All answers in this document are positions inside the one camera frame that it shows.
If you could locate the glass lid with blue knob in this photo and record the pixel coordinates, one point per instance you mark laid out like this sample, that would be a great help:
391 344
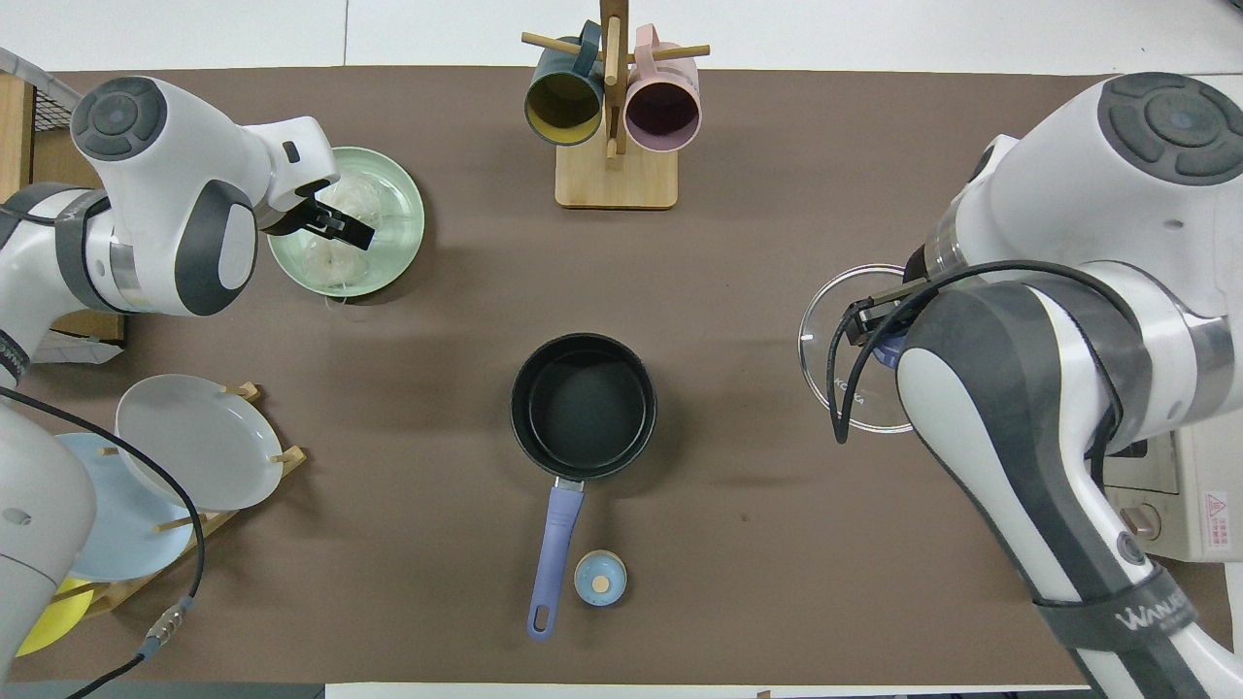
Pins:
869 388

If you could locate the dark teal mug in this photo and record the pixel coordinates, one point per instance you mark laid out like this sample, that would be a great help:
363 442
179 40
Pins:
563 102

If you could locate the white vermicelli bundle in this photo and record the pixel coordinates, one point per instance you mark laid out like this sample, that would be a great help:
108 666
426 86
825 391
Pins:
335 264

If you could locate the brown table mat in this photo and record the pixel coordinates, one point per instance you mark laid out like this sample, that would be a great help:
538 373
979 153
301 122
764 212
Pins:
777 582

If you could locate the grey plate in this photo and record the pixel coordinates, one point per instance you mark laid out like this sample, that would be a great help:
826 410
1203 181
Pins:
199 442

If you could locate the small blue round container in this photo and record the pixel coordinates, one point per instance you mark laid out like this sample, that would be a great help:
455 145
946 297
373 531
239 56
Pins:
600 579

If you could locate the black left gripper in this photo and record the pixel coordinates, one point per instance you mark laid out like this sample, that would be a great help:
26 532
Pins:
301 214

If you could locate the beige toaster oven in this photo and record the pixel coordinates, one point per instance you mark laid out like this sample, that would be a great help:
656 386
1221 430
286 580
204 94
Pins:
1214 485

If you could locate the wooden mug tree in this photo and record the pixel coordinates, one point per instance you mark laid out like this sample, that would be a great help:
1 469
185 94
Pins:
617 180

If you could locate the marbled white sheet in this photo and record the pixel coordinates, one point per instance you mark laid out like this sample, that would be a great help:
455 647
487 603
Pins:
87 351
29 70

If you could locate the light green plate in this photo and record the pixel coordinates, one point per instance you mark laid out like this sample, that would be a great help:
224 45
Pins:
388 252

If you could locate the wooden storage box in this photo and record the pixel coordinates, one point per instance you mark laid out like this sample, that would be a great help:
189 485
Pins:
15 146

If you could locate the wooden plate rack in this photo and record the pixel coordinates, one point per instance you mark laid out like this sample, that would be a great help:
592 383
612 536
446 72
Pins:
218 524

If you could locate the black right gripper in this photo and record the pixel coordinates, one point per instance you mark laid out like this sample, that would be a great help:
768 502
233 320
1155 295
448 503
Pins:
893 311

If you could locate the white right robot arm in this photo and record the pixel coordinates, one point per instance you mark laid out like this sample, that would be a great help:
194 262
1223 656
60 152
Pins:
1068 194

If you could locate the light blue plate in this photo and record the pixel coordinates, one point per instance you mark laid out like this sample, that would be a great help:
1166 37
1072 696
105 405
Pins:
126 524

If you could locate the pink mug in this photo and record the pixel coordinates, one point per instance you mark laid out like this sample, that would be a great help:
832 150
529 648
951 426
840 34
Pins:
662 112

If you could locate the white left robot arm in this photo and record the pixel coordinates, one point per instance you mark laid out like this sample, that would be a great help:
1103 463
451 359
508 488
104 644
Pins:
165 175

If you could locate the yellow plate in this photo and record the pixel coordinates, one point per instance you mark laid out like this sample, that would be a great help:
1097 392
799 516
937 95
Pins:
53 617

